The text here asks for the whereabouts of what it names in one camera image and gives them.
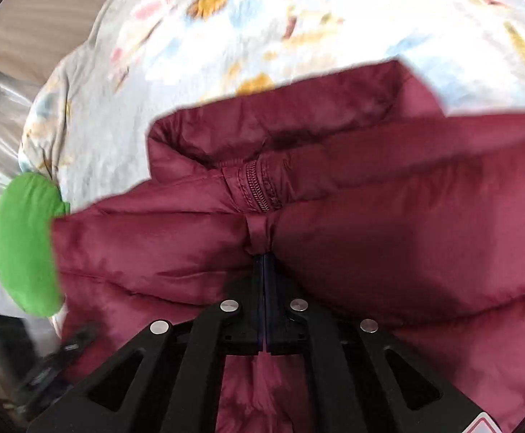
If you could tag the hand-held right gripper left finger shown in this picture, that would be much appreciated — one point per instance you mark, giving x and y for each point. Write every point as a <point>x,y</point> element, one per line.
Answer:
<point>258,306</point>

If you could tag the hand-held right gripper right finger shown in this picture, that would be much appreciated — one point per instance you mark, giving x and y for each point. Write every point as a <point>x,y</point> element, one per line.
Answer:
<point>275,315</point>

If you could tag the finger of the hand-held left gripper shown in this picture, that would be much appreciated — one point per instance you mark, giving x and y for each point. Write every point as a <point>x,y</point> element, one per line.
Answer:
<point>70,347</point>

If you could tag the maroon puffer jacket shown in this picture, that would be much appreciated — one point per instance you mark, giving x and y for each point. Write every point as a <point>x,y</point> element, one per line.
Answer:
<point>379,216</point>

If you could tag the green cloth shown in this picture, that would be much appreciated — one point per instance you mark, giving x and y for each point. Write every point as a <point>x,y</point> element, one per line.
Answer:
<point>25,243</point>

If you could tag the floral fleece blanket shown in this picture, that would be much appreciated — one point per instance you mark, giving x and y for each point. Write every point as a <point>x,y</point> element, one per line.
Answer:
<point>289,22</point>

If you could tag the beige sheet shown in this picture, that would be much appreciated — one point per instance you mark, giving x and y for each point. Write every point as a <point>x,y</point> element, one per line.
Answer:
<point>41,22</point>

